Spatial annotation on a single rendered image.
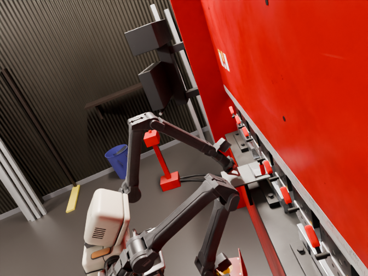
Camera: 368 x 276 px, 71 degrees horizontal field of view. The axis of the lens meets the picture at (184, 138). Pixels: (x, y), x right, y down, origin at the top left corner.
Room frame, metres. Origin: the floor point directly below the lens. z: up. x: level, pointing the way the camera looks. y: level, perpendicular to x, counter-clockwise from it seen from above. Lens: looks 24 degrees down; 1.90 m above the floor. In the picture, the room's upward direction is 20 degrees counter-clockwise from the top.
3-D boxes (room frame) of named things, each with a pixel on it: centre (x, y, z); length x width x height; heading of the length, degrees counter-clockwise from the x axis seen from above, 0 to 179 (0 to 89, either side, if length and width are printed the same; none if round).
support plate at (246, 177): (1.25, -0.26, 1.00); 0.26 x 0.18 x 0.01; 83
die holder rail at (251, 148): (1.78, -0.47, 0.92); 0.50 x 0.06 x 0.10; 173
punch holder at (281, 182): (0.86, -0.36, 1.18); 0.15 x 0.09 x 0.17; 173
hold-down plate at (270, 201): (1.20, -0.35, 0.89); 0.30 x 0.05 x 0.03; 173
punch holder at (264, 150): (1.06, -0.39, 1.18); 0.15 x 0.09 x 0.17; 173
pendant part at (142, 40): (2.55, -0.04, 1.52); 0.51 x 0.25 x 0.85; 161
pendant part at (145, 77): (2.53, 0.06, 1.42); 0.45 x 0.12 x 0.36; 161
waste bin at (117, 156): (3.77, 1.05, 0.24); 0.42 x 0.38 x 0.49; 97
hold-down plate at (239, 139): (1.84, -0.42, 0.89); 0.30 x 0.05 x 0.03; 173
